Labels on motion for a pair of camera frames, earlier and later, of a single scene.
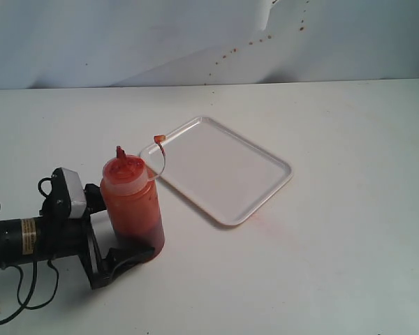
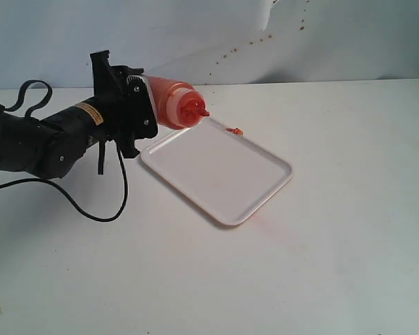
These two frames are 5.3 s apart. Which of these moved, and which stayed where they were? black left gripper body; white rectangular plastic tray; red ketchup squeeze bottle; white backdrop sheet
Moved: red ketchup squeeze bottle; black left gripper body
Stayed: white backdrop sheet; white rectangular plastic tray
